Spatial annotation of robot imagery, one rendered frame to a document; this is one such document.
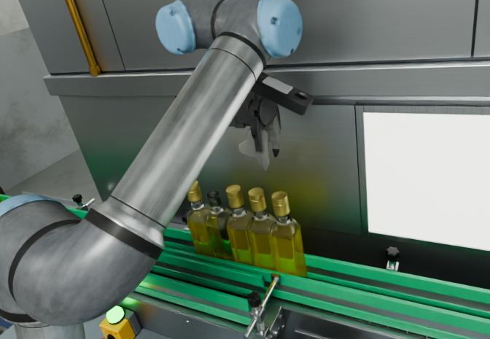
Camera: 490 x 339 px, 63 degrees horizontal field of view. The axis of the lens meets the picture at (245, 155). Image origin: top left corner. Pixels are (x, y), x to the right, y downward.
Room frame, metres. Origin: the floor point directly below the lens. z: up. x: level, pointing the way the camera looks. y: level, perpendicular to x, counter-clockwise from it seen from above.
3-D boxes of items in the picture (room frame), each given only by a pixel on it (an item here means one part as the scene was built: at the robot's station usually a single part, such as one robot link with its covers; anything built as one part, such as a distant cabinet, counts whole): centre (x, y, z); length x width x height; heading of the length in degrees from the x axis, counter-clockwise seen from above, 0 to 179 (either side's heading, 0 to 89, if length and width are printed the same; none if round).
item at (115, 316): (0.80, 0.43, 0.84); 0.04 x 0.04 x 0.03
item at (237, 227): (0.78, 0.04, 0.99); 0.06 x 0.06 x 0.21; 59
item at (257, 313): (0.62, 0.03, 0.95); 0.17 x 0.03 x 0.12; 148
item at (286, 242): (0.72, -0.05, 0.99); 0.06 x 0.06 x 0.21; 58
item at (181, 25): (0.65, 0.02, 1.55); 0.11 x 0.11 x 0.08; 44
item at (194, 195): (0.84, 0.14, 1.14); 0.04 x 0.04 x 0.04
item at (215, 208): (0.81, 0.09, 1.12); 0.03 x 0.03 x 0.05
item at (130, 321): (0.79, 0.43, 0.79); 0.07 x 0.07 x 0.07; 58
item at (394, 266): (0.67, -0.28, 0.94); 0.07 x 0.04 x 0.13; 148
